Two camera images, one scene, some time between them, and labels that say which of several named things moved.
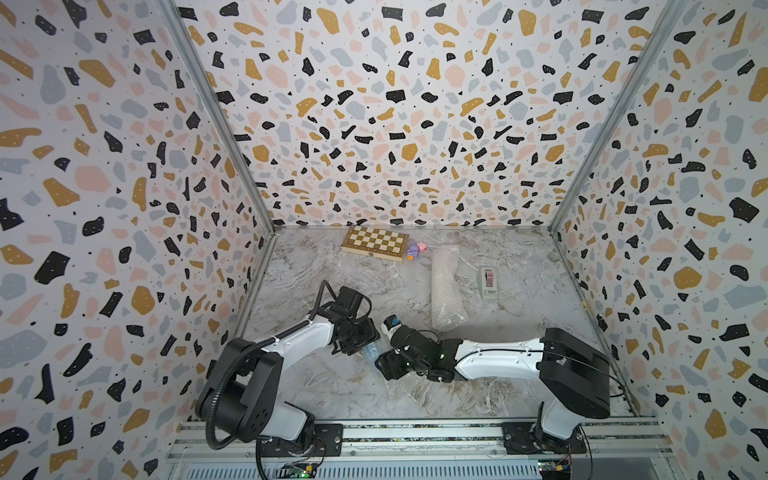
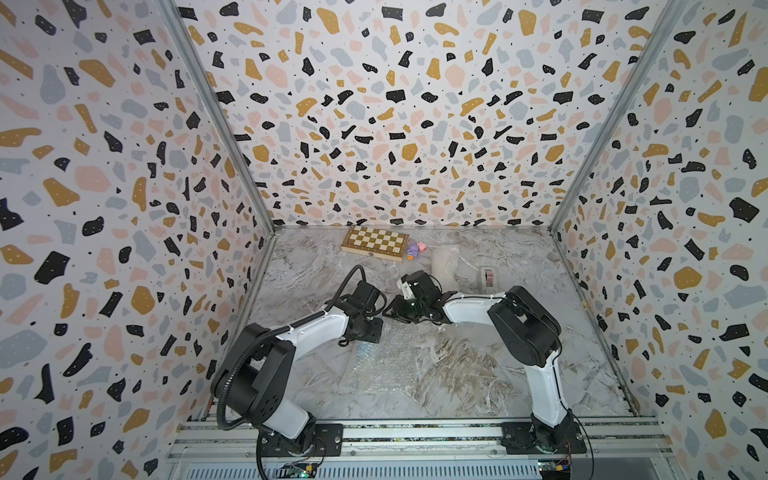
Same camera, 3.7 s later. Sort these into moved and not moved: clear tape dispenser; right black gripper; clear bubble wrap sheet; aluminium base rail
Moved: right black gripper
Not moved: aluminium base rail; clear tape dispenser; clear bubble wrap sheet
